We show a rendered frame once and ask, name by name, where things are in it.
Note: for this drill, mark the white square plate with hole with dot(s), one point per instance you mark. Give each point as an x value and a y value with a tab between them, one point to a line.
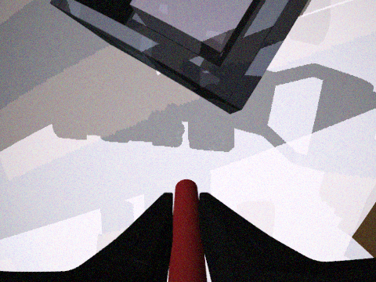
208	28

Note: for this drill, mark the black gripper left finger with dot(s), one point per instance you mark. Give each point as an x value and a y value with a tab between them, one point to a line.
140	254

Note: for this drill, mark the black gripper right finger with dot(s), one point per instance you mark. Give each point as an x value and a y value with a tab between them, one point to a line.
237	251

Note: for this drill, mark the dark red peg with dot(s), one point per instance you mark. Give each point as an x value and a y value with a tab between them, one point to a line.
187	262

